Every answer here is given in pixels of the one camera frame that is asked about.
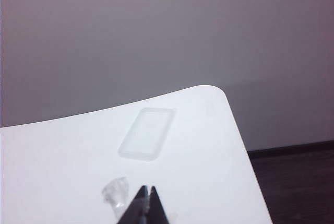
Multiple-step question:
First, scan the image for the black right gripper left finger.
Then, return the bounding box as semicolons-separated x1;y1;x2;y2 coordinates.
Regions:
118;185;150;224

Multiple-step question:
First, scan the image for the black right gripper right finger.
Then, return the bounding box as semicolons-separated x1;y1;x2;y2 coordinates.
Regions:
148;185;175;224

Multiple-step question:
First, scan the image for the crumpled clear plastic piece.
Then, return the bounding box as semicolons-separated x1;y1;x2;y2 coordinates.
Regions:
101;177;132;213

